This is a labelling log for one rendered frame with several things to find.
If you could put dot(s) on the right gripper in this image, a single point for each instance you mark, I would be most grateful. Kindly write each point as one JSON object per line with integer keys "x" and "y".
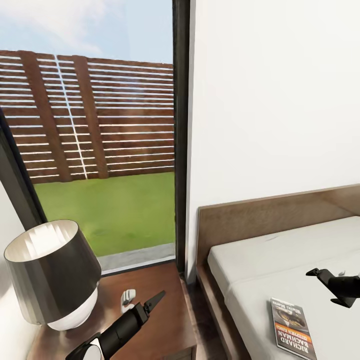
{"x": 335, "y": 285}

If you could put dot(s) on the table lamp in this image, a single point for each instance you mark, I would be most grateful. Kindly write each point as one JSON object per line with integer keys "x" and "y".
{"x": 54, "y": 274}

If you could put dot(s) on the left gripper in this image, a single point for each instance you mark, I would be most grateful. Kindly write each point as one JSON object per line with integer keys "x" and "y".
{"x": 132, "y": 321}

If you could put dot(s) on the fixed window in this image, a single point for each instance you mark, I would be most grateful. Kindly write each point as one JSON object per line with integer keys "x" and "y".
{"x": 94, "y": 123}

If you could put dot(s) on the hardback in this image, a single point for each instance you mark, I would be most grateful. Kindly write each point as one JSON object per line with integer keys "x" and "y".
{"x": 291, "y": 329}

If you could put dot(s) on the nightstand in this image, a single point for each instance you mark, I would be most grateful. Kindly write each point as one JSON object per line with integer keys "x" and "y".
{"x": 167, "y": 335}

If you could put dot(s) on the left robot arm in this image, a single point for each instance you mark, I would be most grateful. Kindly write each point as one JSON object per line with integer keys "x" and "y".
{"x": 121, "y": 331}

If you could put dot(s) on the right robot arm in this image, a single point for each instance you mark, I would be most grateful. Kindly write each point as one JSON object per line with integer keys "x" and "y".
{"x": 345, "y": 287}

